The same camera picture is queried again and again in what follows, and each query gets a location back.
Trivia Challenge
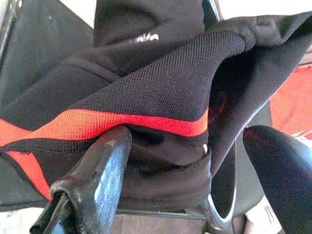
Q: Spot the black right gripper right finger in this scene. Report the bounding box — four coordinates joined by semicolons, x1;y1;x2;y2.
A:
242;124;312;234

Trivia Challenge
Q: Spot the black T-shirt white green print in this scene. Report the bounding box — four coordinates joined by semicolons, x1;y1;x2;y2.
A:
94;0;207;47

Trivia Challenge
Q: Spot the marble top folding table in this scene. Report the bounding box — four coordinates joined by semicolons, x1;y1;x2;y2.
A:
269;67;312;137

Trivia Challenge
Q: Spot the black shirt red striped collar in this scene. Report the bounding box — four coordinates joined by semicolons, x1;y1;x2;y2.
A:
0;11;312;220

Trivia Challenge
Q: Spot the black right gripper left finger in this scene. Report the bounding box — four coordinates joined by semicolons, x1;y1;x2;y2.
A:
28;125;133;234

